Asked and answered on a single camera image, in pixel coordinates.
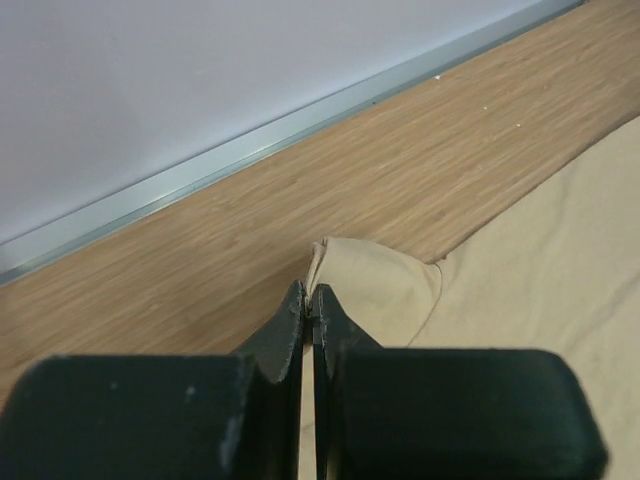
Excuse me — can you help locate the aluminium frame rail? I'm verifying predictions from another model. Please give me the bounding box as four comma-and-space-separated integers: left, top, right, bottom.
1, 1, 578, 284

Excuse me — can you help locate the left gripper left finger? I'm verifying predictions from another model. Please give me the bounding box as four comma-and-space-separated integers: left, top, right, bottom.
1, 282, 304, 479

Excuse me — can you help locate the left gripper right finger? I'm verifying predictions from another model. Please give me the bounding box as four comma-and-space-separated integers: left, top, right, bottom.
311, 285, 609, 479

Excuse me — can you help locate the beige t shirt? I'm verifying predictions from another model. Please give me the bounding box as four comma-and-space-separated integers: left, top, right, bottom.
305, 120, 639, 479

